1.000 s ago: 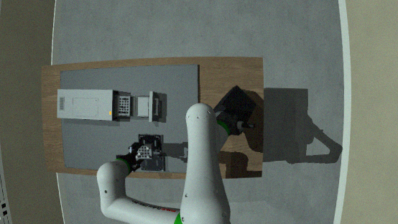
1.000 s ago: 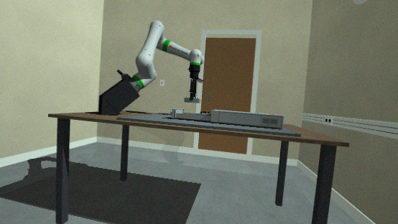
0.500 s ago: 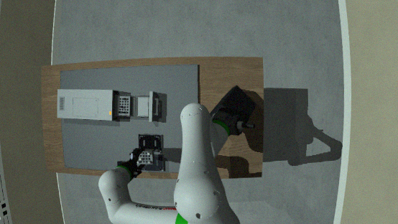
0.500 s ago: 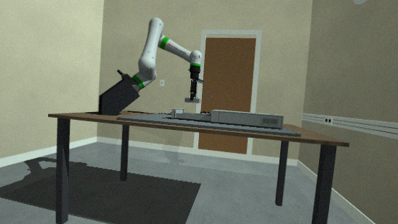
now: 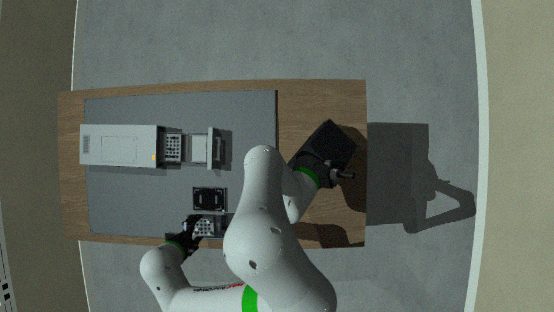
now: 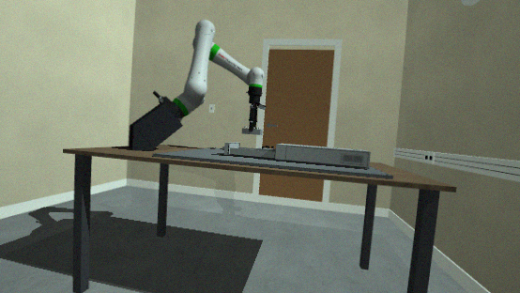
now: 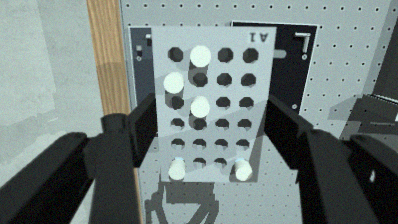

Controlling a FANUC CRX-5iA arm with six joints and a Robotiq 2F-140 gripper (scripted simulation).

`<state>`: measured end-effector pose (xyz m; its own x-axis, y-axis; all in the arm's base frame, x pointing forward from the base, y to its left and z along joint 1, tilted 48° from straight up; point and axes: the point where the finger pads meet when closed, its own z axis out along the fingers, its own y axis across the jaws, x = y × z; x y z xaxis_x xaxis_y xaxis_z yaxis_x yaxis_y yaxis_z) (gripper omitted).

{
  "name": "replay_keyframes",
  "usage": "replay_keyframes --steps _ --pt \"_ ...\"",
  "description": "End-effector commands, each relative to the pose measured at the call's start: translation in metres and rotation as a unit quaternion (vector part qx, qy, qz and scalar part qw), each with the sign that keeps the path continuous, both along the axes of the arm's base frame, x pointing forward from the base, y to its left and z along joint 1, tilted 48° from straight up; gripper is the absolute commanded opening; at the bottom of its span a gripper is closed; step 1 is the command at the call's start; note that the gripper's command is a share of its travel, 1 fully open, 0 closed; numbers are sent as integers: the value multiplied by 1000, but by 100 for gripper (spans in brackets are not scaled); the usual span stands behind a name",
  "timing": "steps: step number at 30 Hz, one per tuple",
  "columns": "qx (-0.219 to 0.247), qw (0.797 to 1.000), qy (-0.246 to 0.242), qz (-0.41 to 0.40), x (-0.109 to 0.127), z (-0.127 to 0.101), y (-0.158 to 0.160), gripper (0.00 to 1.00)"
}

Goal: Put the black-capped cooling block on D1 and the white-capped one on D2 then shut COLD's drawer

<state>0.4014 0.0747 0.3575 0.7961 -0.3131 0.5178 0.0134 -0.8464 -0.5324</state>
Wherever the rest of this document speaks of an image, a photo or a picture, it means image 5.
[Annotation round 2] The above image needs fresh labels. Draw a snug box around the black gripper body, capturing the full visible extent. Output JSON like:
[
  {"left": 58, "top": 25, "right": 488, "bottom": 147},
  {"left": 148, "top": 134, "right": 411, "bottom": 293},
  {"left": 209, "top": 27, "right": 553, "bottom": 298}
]
[{"left": 177, "top": 229, "right": 193, "bottom": 249}]

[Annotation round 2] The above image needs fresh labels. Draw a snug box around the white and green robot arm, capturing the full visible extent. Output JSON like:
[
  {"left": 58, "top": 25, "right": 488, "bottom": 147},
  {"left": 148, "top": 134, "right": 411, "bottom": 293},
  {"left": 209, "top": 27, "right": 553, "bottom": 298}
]
[{"left": 140, "top": 145, "right": 355, "bottom": 312}]

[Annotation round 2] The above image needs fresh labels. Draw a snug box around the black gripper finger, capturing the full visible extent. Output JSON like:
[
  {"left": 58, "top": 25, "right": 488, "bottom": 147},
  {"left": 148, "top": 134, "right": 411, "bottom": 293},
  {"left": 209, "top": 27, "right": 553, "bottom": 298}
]
[
  {"left": 192, "top": 236, "right": 204, "bottom": 252},
  {"left": 182, "top": 214, "right": 203, "bottom": 237}
]

